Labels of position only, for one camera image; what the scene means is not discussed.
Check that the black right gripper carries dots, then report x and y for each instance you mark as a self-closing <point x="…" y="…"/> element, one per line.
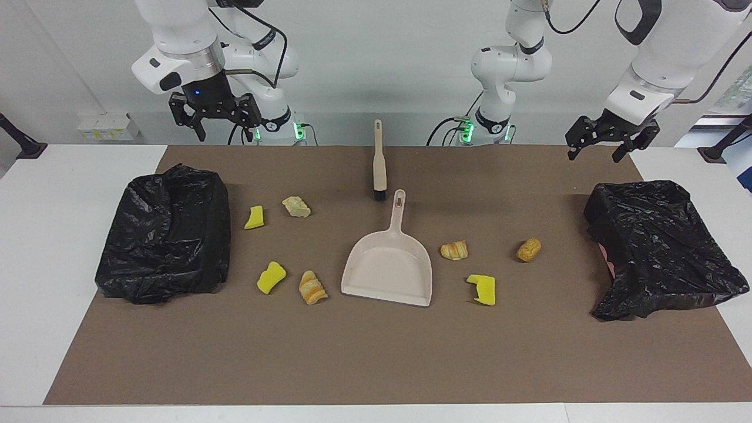
<point x="208" y="97"/>

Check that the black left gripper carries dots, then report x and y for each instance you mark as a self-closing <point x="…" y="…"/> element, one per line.
<point x="617" y="129"/>

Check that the small yellow sponge wedge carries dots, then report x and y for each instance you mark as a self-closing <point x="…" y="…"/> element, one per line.
<point x="255" y="218"/>

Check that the pale yellow bread chunk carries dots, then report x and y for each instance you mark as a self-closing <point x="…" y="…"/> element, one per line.
<point x="295" y="207"/>

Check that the golden brown bread roll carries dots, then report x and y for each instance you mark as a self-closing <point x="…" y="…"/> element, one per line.
<point x="529" y="250"/>

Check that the beige hand brush black bristles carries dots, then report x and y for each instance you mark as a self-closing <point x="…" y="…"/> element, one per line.
<point x="380" y="164"/>

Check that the wavy yellow sponge piece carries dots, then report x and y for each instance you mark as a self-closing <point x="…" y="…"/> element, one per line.
<point x="270" y="278"/>

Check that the large striped croissant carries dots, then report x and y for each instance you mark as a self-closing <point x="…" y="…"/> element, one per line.
<point x="311" y="288"/>

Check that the small striped croissant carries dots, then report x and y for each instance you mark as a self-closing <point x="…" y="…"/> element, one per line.
<point x="454" y="251"/>

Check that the large yellow sponge piece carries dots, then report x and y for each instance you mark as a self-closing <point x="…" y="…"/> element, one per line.
<point x="483" y="289"/>

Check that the beige plastic dustpan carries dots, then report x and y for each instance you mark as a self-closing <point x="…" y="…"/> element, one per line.
<point x="388" y="270"/>

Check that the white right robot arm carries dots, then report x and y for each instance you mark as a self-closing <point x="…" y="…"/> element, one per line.
<point x="176" y="35"/>

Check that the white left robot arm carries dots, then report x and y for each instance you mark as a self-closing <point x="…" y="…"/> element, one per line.
<point x="511" y="64"/>

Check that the black bag lined pink bin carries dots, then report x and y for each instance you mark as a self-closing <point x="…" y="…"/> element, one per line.
<point x="658" y="247"/>

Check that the white shelf dark edge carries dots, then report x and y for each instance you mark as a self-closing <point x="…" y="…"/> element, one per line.
<point x="722" y="120"/>

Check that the patterned paper sheet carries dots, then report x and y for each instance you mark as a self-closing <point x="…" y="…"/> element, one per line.
<point x="737" y="94"/>

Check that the light blue panel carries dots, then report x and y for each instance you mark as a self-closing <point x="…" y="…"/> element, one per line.
<point x="743" y="173"/>

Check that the brown table mat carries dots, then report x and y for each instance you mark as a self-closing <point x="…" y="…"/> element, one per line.
<point x="376" y="352"/>

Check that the black camera stand base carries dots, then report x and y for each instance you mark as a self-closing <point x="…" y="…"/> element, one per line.
<point x="26" y="147"/>
<point x="714" y="154"/>

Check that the white wall socket box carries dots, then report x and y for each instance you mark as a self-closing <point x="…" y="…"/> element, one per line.
<point x="106" y="127"/>

